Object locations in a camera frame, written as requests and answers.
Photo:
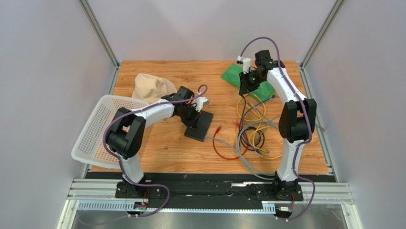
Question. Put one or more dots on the beige cloth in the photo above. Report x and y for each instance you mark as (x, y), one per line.
(151, 88)

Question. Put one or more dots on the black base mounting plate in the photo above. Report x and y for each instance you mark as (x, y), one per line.
(206, 191)

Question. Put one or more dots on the green cloth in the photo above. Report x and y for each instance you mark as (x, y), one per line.
(263, 92)

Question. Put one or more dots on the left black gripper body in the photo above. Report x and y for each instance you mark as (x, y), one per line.
(188, 115)

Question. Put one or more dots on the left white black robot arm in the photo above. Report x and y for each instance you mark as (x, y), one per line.
(123, 137)

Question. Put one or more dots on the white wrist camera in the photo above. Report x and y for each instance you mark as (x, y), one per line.
(246, 64)
(200, 102)

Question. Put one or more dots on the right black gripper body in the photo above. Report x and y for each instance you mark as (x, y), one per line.
(244, 80)

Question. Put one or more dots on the aluminium frame rail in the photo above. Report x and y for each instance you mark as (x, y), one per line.
(101, 204)

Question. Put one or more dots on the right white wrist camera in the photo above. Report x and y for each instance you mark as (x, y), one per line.
(246, 64)

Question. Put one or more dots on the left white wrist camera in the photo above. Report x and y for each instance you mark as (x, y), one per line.
(200, 102)

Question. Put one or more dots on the white plastic basket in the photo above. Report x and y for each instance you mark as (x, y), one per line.
(89, 148)

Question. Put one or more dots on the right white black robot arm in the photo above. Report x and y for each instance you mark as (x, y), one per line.
(297, 121)

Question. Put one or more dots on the black network switch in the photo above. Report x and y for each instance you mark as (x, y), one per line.
(203, 123)

